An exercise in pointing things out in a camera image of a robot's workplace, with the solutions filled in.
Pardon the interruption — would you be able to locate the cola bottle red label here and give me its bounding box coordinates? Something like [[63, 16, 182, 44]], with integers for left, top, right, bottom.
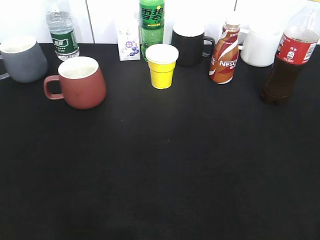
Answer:
[[260, 0, 320, 105]]

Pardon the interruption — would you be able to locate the yellow and white paper cup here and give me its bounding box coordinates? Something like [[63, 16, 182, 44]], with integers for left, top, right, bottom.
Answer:
[[145, 43, 179, 90]]

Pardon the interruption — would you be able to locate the green sprite bottle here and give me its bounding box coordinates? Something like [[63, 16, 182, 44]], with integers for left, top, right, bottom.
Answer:
[[139, 0, 165, 61]]

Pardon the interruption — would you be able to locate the black ceramic mug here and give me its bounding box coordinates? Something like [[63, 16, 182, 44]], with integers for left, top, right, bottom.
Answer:
[[171, 21, 216, 67]]

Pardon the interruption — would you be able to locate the dark red ceramic mug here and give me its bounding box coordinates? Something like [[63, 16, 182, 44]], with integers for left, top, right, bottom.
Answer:
[[43, 56, 107, 110]]

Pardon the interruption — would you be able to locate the brown nescafe coffee bottle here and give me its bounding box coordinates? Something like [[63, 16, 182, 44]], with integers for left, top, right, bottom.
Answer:
[[208, 15, 240, 85]]

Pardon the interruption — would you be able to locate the small white milk carton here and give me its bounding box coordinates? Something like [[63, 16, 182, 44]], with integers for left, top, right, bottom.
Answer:
[[115, 17, 141, 62]]

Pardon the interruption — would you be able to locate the white ceramic mug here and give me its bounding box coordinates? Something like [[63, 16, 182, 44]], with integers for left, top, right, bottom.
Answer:
[[238, 23, 283, 67]]

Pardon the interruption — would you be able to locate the clear water bottle green label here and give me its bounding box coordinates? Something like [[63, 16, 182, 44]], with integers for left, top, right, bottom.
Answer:
[[46, 0, 80, 61]]

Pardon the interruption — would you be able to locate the grey ceramic mug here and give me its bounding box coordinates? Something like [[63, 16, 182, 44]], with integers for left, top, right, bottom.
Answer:
[[0, 35, 49, 83]]

